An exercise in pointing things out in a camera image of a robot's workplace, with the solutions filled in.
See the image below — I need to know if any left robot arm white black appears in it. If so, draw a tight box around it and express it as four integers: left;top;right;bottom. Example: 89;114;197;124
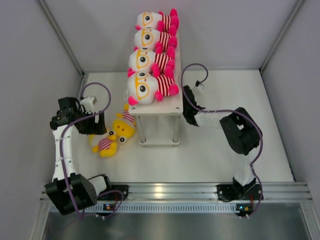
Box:
45;96;113;216

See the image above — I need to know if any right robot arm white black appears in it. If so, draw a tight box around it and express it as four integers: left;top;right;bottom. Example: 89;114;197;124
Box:
183;85;264;202

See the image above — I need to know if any white slotted cable duct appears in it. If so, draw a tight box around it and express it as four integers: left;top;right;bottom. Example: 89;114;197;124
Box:
49;202;238;214

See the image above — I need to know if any yellow plush striped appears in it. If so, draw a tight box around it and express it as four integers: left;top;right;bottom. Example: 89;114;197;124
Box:
111;103;136;144

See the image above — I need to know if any white plush pink striped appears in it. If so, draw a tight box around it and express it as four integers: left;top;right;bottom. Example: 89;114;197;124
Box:
133;25;178;53
135;8;180;32

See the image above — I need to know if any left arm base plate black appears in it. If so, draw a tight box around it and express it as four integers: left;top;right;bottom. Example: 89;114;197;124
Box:
97;184;129;201

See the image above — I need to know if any white two-tier shelf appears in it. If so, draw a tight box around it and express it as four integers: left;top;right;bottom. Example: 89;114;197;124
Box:
128;33;184;148

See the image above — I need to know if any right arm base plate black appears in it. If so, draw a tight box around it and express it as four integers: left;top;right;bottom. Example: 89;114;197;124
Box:
217;184;262;202

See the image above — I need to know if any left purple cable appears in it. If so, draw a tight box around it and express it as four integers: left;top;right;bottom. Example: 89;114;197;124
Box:
59;81;125;222

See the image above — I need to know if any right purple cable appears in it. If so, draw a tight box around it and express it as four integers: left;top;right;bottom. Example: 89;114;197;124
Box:
180;62;265;219

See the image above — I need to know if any purple cable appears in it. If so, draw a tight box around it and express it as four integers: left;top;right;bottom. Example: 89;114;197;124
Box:
180;62;265;219
59;81;125;222

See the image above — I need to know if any aluminium front rail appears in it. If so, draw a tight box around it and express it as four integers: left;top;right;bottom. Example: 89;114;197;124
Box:
39;181;313;201

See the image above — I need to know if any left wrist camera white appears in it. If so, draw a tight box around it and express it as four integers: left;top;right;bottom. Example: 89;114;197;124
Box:
80;96;97;114

